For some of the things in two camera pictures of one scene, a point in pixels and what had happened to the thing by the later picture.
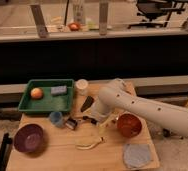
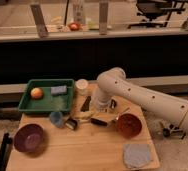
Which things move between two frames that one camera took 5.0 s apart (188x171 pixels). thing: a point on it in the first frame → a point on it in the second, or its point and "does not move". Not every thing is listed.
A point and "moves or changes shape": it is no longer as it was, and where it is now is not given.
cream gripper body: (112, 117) → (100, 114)
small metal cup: (71, 123) does not move
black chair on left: (0, 164) does not move
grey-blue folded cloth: (136, 155) does not move
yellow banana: (90, 146) moves or changes shape
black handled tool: (92, 120) does not move
